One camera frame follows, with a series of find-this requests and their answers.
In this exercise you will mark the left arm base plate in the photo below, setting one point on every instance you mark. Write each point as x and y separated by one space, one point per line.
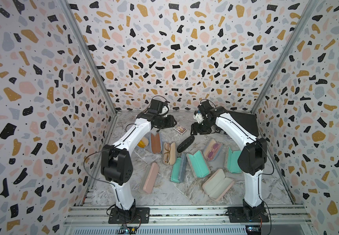
137 215

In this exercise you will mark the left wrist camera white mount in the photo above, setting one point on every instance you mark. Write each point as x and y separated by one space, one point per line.
165 110

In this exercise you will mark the grey case mint lining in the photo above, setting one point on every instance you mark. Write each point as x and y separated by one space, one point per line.
179 169

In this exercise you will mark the playing card box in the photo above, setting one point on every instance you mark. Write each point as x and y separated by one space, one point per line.
180 129

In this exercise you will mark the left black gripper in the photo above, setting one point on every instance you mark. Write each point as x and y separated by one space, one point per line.
172 119

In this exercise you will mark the black briefcase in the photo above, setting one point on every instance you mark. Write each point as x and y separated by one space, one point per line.
247 121

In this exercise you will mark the pink open glasses case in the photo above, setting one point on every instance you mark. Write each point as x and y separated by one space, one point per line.
217 185

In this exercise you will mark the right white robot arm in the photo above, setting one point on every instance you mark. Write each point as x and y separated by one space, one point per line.
243 130

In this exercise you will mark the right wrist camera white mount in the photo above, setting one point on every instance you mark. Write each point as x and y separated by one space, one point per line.
198 117

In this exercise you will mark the pink closed glasses case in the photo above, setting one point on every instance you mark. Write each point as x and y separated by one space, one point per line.
149 179

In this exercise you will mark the case with purple glasses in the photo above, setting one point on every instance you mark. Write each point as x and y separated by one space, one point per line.
212 150

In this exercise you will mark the blue case brown lining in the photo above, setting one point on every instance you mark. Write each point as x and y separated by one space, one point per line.
155 143

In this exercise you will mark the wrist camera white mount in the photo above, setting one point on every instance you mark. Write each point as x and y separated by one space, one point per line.
198 117
165 110

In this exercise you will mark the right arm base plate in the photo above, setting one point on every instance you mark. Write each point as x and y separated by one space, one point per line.
245 214

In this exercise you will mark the mint open glasses case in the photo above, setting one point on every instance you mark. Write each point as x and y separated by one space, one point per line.
198 164

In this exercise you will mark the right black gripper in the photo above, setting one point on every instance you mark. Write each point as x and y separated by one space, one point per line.
194 130

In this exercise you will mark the grey case with glasses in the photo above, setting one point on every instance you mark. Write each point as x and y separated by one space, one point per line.
169 153

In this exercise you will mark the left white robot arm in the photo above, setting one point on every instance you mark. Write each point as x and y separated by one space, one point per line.
116 164

